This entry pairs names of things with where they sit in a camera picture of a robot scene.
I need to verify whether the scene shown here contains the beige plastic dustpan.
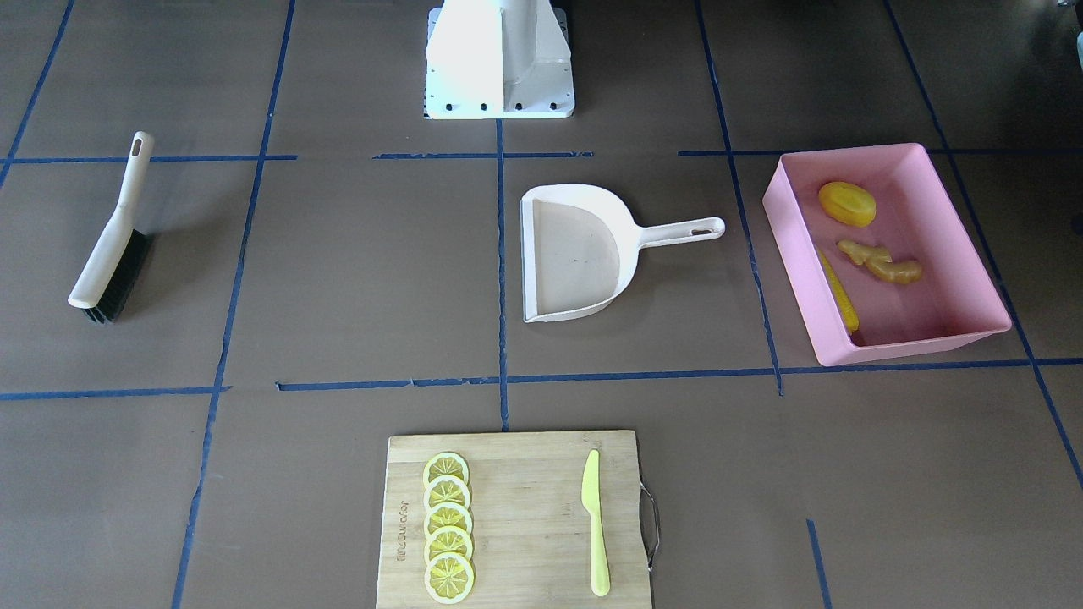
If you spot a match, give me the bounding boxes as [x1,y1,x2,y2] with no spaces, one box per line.
[520,184,726,323]

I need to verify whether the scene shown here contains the yellow toy corn cob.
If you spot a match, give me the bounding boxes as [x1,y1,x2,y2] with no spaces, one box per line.
[815,248,860,336]

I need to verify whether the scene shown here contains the yellow toy pepper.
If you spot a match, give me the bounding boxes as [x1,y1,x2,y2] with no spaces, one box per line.
[817,181,877,228]

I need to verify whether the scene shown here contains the white hand brush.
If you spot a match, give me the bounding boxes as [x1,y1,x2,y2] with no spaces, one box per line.
[67,130,155,325]

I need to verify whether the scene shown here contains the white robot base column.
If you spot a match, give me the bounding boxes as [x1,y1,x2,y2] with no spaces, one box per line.
[423,1,576,120]

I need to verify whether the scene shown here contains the pink plastic bin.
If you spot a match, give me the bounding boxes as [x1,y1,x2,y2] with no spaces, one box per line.
[764,143,1012,366]

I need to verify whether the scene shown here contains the lemon slice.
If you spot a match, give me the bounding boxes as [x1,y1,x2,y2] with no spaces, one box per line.
[425,524,475,562]
[423,475,472,510]
[423,552,477,605]
[423,502,475,537]
[422,452,470,485]

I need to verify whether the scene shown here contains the wooden cutting board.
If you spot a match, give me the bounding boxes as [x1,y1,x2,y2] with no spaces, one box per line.
[376,431,652,608]

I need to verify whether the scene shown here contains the yellow-green toy knife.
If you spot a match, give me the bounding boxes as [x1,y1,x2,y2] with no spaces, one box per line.
[580,448,611,597]

